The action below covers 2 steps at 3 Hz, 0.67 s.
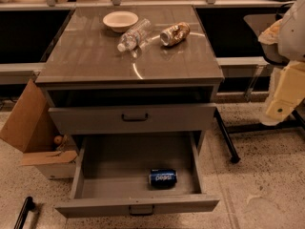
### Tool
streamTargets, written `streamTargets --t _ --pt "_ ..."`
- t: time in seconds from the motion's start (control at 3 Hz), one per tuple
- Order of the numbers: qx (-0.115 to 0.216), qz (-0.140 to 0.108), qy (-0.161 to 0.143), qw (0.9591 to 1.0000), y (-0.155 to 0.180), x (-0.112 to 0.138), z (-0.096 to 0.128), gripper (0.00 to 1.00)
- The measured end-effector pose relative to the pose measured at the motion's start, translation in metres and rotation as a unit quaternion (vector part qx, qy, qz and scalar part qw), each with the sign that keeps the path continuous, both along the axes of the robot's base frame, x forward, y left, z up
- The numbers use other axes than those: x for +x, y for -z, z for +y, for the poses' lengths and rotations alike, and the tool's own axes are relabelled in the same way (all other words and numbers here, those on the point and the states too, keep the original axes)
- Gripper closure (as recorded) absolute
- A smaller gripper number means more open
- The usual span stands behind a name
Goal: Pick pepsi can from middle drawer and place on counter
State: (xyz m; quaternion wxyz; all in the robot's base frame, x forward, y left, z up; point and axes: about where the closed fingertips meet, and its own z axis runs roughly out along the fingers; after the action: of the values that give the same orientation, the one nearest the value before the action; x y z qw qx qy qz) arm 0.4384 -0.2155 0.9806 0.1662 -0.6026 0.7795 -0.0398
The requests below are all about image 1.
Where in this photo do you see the open cardboard box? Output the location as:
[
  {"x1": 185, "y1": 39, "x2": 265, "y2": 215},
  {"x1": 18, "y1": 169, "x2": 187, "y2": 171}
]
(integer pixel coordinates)
[{"x1": 0, "y1": 80, "x2": 77, "y2": 179}]

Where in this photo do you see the closed grey top drawer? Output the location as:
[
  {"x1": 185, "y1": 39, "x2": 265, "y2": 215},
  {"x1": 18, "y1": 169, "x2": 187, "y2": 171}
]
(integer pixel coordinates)
[{"x1": 49, "y1": 104, "x2": 215, "y2": 135}]

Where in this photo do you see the white bowl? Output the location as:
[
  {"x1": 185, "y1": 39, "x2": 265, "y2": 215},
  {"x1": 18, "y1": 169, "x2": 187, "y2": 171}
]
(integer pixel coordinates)
[{"x1": 103, "y1": 11, "x2": 138, "y2": 32}]

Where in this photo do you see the blue pepsi can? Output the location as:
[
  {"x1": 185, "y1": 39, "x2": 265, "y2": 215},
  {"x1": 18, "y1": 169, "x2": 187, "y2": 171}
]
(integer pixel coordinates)
[{"x1": 149, "y1": 169, "x2": 177, "y2": 187}]

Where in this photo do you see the small orange ball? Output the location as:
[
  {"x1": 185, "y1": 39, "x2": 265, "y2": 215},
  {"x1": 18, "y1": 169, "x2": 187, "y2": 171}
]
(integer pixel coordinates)
[{"x1": 53, "y1": 135, "x2": 63, "y2": 145}]

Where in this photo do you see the gold crumpled can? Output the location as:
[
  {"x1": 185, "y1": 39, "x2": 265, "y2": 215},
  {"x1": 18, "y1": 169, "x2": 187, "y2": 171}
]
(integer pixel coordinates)
[{"x1": 160, "y1": 22, "x2": 191, "y2": 47}]

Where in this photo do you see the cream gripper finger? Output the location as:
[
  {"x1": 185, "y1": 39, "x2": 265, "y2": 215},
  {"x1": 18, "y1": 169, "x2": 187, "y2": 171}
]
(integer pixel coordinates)
[{"x1": 265, "y1": 61, "x2": 305, "y2": 121}]

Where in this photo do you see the clear plastic water bottle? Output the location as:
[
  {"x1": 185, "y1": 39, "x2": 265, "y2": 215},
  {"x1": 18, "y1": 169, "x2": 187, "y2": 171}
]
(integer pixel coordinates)
[{"x1": 117, "y1": 18, "x2": 152, "y2": 52}]

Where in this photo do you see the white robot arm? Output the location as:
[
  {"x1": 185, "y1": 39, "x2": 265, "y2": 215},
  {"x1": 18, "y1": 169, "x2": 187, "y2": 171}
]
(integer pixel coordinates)
[{"x1": 263, "y1": 0, "x2": 305, "y2": 125}]

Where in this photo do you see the black bar on floor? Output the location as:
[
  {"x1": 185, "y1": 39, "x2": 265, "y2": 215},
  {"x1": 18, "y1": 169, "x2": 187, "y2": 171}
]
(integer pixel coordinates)
[{"x1": 13, "y1": 197, "x2": 36, "y2": 229}]

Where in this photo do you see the open grey middle drawer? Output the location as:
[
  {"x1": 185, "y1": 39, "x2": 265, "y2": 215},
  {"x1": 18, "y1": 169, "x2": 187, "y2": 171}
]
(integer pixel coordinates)
[{"x1": 56, "y1": 132, "x2": 219, "y2": 219}]

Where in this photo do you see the grey drawer cabinet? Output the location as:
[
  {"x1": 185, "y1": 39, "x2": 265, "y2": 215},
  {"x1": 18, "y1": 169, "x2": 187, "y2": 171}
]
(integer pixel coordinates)
[{"x1": 36, "y1": 6, "x2": 223, "y2": 145}]

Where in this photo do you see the black chair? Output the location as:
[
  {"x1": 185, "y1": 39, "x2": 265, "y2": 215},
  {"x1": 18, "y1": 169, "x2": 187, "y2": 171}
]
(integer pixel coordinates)
[{"x1": 214, "y1": 4, "x2": 305, "y2": 164}]

